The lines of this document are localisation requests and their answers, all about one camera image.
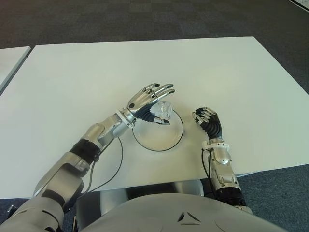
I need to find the white board with dark edge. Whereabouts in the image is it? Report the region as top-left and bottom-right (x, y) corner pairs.
(288, 0), (309, 8)

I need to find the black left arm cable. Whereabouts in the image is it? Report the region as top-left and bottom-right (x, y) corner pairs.
(82, 136), (124, 194)

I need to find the white plate with black rim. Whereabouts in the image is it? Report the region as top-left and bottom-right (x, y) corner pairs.
(131, 108), (185, 152)

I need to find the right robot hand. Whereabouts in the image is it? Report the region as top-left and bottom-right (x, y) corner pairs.
(192, 106), (223, 141)

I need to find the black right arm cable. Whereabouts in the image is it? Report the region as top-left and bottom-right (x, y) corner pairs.
(200, 148), (218, 199)

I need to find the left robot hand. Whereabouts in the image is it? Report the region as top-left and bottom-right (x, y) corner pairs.
(126, 83), (176, 126)

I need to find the neighbouring white table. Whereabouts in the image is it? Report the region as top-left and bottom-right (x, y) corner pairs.
(0, 46), (31, 96)

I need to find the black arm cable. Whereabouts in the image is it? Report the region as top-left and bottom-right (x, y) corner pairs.
(82, 136), (124, 194)
(200, 148), (218, 199)

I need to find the grey robot torso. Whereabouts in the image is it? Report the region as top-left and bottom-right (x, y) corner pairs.
(79, 194), (288, 232)

